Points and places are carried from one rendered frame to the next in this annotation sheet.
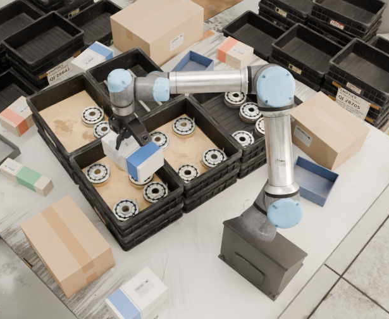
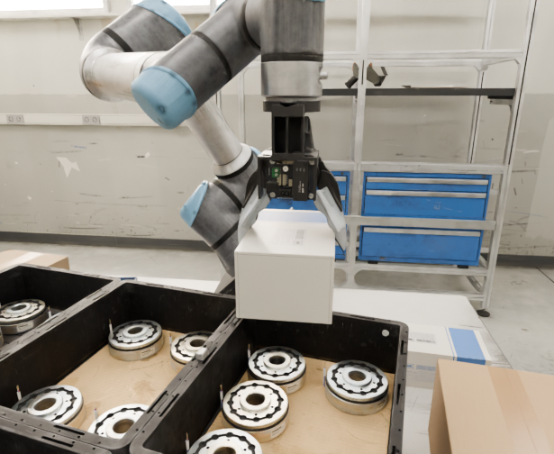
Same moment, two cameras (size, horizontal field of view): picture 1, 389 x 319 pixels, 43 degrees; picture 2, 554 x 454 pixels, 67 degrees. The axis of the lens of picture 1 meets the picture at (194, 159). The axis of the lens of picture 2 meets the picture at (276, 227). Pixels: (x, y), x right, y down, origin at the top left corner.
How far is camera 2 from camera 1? 203 cm
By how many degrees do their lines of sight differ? 94
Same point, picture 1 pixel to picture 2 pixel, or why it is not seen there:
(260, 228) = not seen: hidden behind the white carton
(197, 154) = (129, 370)
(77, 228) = (485, 422)
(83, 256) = (503, 378)
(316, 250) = (206, 286)
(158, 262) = not seen: hidden behind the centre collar
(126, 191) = (312, 422)
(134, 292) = (439, 341)
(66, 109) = not seen: outside the picture
